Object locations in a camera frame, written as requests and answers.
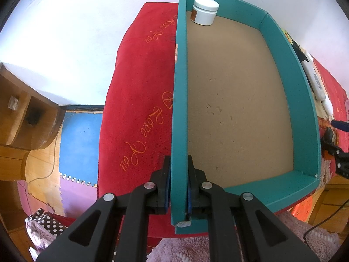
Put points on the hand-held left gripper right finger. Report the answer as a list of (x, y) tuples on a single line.
[(189, 196)]

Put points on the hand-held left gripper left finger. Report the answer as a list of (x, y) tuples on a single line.
[(166, 181)]

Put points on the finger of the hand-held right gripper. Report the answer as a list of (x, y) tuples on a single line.
[(340, 161), (340, 125)]

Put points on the white earbuds case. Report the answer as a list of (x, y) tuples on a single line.
[(327, 107)]

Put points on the white remote control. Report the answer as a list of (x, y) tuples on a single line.
[(315, 79)]

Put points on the teal cardboard box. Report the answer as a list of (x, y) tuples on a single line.
[(180, 114)]

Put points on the red printed bedsheet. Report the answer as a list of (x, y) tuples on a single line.
[(335, 92)]

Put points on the wooden nightstand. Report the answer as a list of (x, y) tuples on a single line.
[(330, 204)]

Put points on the orange plastic stool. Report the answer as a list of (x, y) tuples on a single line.
[(300, 210)]

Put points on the red embroidered towel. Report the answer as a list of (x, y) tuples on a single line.
[(131, 114)]

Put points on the pink fluffy blanket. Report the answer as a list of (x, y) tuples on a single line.
[(294, 232)]

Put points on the purple foam floor mat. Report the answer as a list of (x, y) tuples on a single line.
[(76, 196)]

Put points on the blue foam floor mat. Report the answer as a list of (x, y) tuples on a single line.
[(79, 142)]

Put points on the polka dot bag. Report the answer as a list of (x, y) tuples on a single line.
[(45, 223)]

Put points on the pink foam floor mat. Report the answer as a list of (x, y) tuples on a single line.
[(30, 196)]

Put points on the wooden cabinet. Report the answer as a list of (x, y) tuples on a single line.
[(16, 120)]

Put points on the white plastic jar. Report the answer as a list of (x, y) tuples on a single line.
[(205, 12)]

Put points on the crumpled clear plastic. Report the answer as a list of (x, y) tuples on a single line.
[(12, 102)]

